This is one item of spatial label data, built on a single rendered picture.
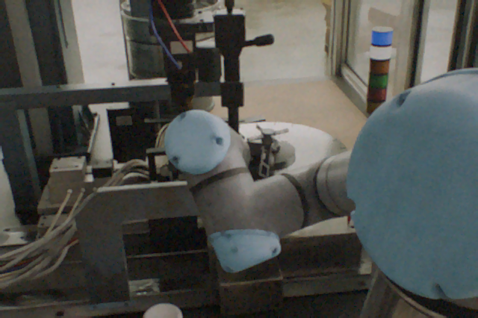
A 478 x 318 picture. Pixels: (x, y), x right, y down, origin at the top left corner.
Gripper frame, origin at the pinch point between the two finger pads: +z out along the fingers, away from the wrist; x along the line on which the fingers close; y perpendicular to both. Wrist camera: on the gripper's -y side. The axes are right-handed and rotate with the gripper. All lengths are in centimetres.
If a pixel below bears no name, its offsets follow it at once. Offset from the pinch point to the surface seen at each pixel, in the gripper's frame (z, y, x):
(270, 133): 14.1, 1.1, 9.7
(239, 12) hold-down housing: -3.8, -3.8, 27.5
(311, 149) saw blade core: 21.4, 8.7, 8.4
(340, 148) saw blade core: 23.1, 14.5, 9.4
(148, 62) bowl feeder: 59, -48, 35
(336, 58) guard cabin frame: 117, 1, 58
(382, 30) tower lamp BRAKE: 23.7, 19.8, 35.6
